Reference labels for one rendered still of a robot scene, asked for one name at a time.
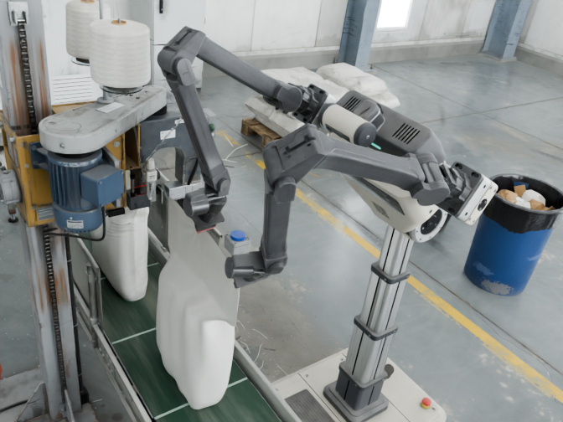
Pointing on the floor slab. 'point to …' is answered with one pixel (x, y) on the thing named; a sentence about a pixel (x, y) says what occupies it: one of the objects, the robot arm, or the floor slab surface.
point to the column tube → (12, 59)
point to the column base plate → (36, 401)
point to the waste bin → (511, 237)
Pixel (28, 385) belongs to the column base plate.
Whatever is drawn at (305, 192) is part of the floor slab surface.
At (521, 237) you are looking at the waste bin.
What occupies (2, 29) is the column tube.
